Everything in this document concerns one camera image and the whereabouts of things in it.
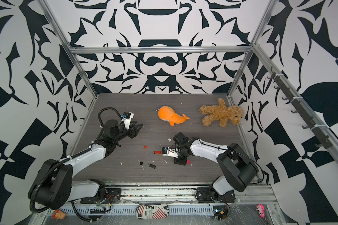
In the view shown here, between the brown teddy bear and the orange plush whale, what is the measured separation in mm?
154

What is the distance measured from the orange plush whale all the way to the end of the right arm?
0.25 metres

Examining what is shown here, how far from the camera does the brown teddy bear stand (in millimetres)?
1010

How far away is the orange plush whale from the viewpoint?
1.01 meters

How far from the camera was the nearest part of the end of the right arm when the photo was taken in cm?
65
